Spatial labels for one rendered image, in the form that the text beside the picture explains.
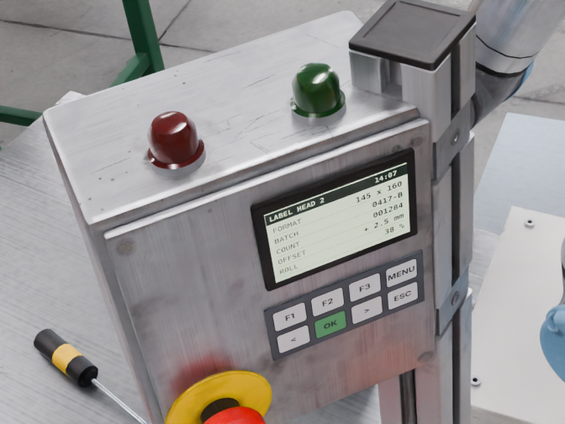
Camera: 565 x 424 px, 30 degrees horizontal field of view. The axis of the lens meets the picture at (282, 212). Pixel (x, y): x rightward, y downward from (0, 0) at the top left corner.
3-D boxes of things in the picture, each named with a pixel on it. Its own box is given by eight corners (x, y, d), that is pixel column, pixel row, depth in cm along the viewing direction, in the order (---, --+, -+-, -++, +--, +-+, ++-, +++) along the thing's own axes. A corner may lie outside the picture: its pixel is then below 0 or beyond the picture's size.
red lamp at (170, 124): (142, 151, 48) (132, 112, 47) (195, 133, 49) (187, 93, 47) (159, 184, 47) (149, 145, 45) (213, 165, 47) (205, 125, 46)
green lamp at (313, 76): (282, 103, 50) (277, 63, 48) (332, 85, 50) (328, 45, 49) (303, 133, 48) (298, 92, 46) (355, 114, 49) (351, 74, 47)
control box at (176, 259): (121, 350, 65) (37, 108, 52) (370, 254, 68) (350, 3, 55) (171, 479, 58) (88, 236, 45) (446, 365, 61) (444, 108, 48)
